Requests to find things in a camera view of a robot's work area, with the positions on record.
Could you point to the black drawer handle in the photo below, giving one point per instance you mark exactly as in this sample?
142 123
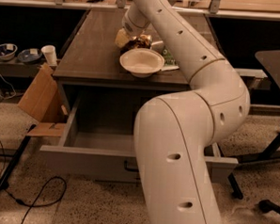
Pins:
131 167

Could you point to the white bowl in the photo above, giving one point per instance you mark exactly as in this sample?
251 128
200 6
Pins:
141 62

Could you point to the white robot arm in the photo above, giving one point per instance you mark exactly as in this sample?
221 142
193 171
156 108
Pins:
210 76

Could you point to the blue bowl right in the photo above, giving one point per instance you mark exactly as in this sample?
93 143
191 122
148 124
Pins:
30 56

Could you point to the grey drawer cabinet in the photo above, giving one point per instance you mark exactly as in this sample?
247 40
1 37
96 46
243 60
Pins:
91 79

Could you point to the blue bowl left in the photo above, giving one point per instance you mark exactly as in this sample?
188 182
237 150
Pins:
7 51

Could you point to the crinkled gold snack bag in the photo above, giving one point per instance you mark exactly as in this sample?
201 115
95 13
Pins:
143 41

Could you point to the white paper cup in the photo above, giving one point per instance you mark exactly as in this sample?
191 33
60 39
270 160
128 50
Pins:
49 54

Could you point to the brown cardboard box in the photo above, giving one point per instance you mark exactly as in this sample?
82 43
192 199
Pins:
43 103

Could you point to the open grey top drawer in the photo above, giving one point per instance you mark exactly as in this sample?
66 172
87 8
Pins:
96 158

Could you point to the blue bowl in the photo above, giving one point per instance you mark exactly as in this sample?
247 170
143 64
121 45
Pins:
30 56
7 51

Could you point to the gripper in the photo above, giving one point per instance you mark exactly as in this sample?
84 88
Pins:
130 28

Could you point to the black stand frame right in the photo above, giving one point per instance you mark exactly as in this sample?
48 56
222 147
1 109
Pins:
270 153

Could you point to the black stand leg left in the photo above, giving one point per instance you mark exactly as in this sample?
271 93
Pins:
13 163

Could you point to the green chip bag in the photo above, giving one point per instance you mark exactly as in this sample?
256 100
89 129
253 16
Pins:
170 63

